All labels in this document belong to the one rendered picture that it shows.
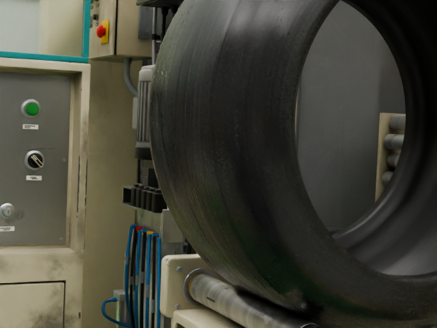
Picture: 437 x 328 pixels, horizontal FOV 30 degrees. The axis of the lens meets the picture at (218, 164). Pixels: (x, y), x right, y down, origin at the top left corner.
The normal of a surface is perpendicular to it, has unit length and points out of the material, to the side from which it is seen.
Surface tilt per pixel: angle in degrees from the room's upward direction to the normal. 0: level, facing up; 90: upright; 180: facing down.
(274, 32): 86
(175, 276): 90
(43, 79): 90
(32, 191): 90
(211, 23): 69
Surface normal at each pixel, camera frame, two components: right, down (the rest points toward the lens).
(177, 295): 0.43, 0.07
